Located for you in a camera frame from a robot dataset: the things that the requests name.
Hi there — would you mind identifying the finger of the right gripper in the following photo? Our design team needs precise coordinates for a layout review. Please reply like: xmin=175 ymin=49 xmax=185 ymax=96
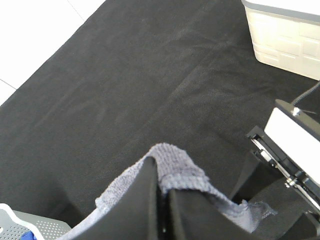
xmin=259 ymin=211 xmax=320 ymax=240

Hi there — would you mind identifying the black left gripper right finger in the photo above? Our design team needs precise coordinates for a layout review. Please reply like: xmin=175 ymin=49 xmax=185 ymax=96
xmin=166 ymin=189 xmax=253 ymax=240

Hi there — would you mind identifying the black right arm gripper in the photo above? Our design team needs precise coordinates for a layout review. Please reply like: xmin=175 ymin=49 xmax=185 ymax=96
xmin=229 ymin=99 xmax=320 ymax=208

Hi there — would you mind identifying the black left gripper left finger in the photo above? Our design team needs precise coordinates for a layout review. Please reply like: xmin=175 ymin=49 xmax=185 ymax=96
xmin=76 ymin=157 xmax=159 ymax=240

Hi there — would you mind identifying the grey towel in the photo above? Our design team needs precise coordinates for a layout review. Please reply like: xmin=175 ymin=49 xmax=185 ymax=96
xmin=60 ymin=143 xmax=277 ymax=240

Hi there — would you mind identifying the blue towel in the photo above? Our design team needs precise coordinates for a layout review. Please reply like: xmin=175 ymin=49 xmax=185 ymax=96
xmin=20 ymin=231 xmax=37 ymax=240

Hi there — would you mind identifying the grey perforated laundry basket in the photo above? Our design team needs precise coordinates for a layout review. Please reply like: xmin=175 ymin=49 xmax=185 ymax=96
xmin=0 ymin=203 xmax=71 ymax=240

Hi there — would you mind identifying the black table mat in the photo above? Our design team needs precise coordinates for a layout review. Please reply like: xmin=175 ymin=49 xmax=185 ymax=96
xmin=0 ymin=0 xmax=320 ymax=240

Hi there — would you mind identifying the cream storage box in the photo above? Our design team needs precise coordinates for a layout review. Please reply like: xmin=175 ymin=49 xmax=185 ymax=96
xmin=242 ymin=0 xmax=320 ymax=81

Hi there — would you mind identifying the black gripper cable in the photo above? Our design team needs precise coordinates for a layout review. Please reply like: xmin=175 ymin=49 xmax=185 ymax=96
xmin=289 ymin=81 xmax=320 ymax=106

